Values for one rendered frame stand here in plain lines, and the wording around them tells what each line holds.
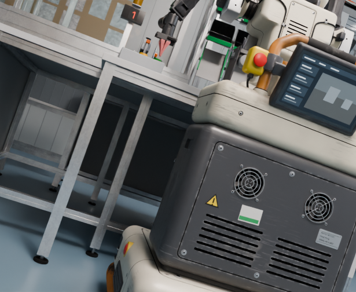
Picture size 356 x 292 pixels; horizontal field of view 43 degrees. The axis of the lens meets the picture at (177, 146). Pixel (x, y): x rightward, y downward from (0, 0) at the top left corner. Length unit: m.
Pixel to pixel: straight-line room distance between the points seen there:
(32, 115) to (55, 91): 1.60
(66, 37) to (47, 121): 3.61
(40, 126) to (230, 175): 4.70
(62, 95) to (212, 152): 3.12
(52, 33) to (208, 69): 0.80
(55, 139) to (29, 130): 0.32
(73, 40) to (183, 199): 1.22
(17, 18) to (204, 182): 1.36
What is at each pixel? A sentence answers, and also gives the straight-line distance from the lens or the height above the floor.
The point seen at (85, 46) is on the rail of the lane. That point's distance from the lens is 2.19.
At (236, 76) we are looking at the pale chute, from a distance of 2.46.
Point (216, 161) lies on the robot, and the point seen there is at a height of 0.60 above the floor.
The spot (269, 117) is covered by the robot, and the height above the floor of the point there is 0.75.
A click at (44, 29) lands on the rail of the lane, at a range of 2.21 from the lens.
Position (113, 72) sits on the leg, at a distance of 1.81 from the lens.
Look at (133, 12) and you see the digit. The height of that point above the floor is 1.21.
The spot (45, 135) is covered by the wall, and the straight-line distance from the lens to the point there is 5.75.
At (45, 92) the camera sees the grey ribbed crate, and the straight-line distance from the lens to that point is 4.21.
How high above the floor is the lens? 0.58
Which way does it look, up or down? 1 degrees up
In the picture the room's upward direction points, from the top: 20 degrees clockwise
